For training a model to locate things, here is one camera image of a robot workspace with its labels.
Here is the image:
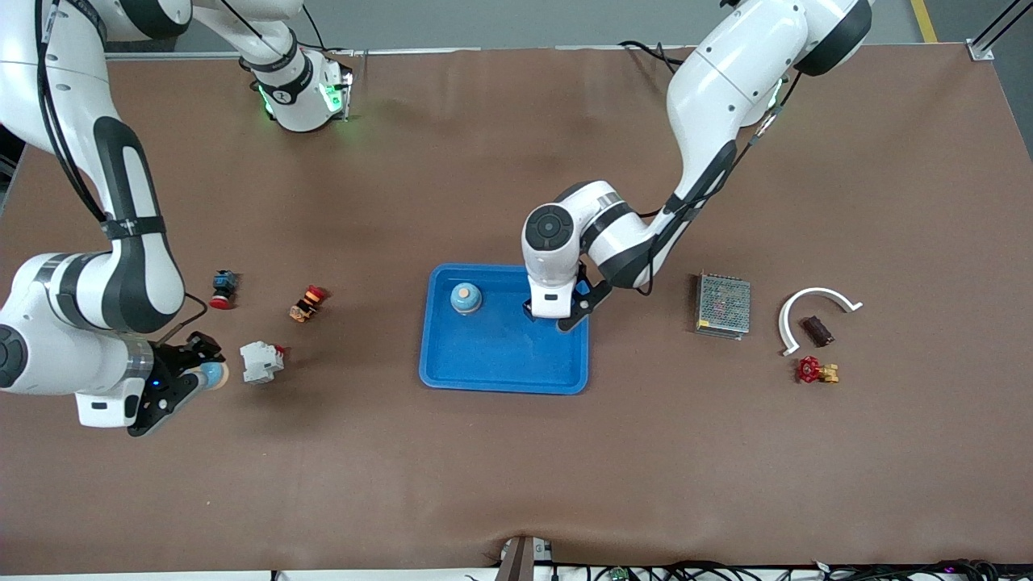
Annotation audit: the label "blue plastic tray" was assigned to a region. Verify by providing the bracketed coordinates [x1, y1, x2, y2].
[419, 264, 590, 395]

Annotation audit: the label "white circuit breaker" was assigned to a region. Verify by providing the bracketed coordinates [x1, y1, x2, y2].
[240, 341, 286, 383]

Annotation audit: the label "red mushroom button blue base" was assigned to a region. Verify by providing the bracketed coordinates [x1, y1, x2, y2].
[209, 270, 240, 311]

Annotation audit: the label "metal mesh power supply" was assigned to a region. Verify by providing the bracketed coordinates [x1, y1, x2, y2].
[695, 272, 752, 341]

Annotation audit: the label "brass valve red handwheel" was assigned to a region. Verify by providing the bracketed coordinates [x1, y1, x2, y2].
[797, 356, 840, 385]

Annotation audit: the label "orange black red-capped switch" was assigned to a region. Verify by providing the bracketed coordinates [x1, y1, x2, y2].
[289, 285, 329, 324]

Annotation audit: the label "white curved plastic bracket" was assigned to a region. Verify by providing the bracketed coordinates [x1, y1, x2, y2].
[779, 286, 864, 357]

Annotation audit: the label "grey mount post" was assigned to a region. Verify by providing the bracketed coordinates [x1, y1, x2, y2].
[494, 535, 556, 581]

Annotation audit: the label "black cables at arm base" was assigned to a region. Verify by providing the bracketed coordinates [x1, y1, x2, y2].
[620, 39, 687, 77]

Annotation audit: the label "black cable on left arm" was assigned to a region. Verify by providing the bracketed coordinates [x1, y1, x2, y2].
[634, 69, 800, 295]

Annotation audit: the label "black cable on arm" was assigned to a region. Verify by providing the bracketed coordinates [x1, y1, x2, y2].
[634, 69, 800, 295]
[32, 0, 211, 344]

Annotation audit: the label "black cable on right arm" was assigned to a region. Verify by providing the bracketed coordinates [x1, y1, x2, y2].
[32, 0, 211, 344]

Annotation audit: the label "aluminium frame profile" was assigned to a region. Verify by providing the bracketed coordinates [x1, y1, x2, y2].
[967, 0, 1033, 62]

